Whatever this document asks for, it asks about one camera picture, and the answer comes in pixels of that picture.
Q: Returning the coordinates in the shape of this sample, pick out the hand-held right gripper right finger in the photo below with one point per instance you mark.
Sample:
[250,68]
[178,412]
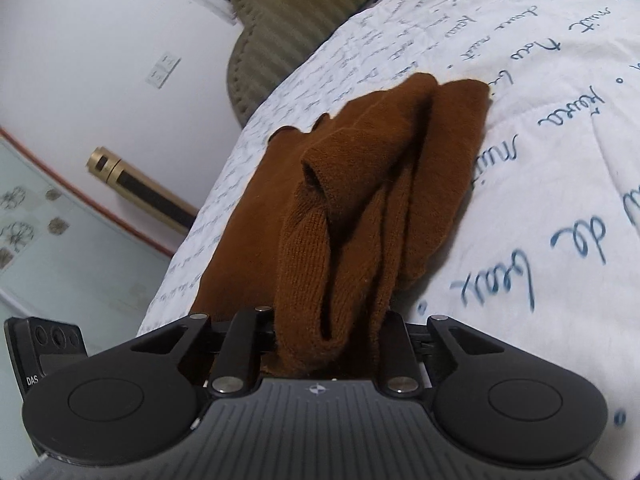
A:
[397,340]

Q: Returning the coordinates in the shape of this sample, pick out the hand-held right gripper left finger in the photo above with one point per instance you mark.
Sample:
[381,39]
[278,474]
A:
[246,332]

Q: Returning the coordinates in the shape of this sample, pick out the brown knit sweater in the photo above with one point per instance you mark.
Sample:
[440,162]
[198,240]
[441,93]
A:
[350,200]

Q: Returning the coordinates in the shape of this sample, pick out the gold tower air conditioner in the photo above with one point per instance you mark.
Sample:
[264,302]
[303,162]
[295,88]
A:
[140,187]

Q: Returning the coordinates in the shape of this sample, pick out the white script-printed bed blanket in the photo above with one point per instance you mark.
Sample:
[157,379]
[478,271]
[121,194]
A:
[550,160]

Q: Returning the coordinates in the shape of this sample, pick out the olive striped cushion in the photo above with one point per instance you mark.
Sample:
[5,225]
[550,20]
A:
[295,20]

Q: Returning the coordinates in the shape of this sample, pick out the white wall socket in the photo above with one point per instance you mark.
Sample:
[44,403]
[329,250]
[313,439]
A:
[163,70]

